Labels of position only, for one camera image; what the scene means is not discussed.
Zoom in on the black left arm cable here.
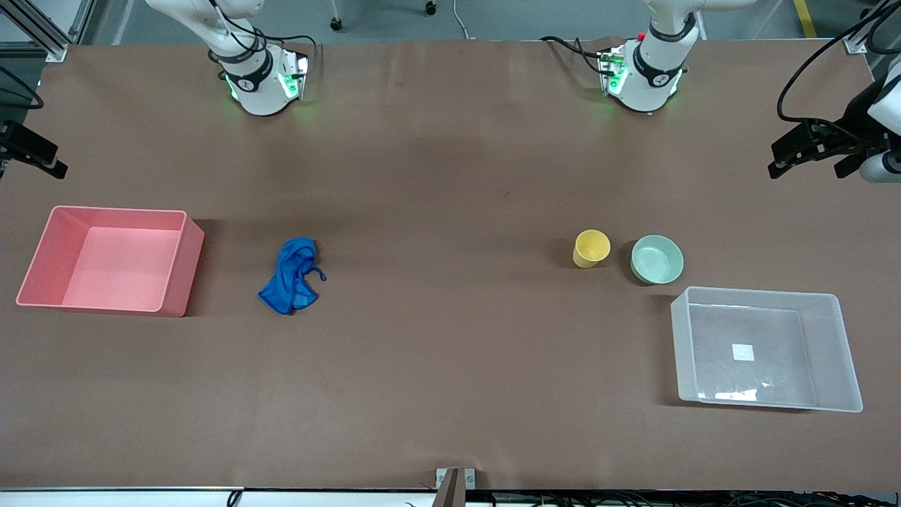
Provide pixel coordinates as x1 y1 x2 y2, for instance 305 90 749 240
776 0 901 142

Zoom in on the blue cloth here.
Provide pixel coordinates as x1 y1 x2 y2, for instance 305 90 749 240
258 237 327 315

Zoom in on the mint green bowl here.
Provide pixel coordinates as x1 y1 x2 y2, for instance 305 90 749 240
630 235 685 285

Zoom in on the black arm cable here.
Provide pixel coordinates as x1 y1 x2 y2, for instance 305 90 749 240
776 0 901 142
208 0 319 68

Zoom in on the yellow plastic cup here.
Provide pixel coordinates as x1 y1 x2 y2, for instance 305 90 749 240
572 230 611 269

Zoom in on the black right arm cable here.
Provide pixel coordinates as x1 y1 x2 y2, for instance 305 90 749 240
208 0 319 68

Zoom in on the black base cable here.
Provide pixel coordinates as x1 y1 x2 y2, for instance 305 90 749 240
540 35 607 75

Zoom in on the black looped cable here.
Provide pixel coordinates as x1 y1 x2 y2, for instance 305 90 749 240
0 65 45 111

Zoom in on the pink plastic box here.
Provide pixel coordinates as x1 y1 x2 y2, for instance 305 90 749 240
15 205 206 318

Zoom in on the aluminium frame profile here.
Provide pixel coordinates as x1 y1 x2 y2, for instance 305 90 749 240
0 0 94 63
843 0 901 56

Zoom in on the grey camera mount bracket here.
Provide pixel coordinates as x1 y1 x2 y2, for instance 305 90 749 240
435 468 477 507

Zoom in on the clear plastic bin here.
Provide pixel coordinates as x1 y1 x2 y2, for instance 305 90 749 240
670 286 864 413

